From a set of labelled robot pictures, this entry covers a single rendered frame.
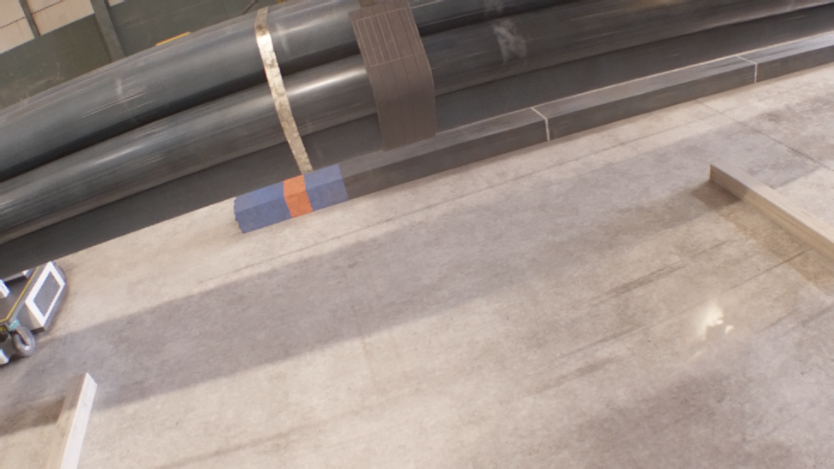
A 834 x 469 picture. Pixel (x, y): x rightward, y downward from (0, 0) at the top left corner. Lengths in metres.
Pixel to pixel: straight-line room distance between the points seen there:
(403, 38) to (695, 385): 1.56
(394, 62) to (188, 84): 0.51
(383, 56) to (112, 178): 0.73
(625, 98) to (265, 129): 3.00
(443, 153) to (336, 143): 2.11
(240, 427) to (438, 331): 0.93
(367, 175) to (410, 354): 1.47
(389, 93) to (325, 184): 2.15
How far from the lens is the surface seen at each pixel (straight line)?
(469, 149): 3.56
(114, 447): 2.66
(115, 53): 11.33
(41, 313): 3.72
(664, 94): 4.16
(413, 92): 1.36
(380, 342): 2.42
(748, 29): 2.01
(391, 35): 1.36
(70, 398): 2.92
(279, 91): 1.34
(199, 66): 1.40
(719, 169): 3.21
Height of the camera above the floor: 1.64
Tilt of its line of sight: 32 degrees down
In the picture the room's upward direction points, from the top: 15 degrees counter-clockwise
